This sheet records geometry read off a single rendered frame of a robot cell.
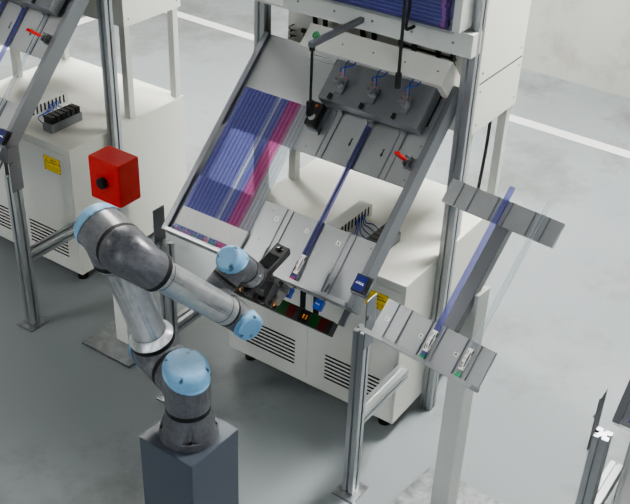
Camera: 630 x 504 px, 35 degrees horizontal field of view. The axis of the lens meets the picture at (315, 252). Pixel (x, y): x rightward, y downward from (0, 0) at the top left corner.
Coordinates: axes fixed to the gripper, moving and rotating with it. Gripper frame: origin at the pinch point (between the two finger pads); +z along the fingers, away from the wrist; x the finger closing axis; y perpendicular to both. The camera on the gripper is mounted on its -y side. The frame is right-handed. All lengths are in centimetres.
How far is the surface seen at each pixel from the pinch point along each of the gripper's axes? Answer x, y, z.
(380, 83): 0, -66, -4
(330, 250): 6.5, -15.7, 1.6
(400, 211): 20.9, -33.5, 1.5
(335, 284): 12.7, -7.2, 1.7
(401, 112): 11, -59, -5
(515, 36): 21, -103, 22
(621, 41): -27, -239, 277
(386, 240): 20.9, -24.3, 1.6
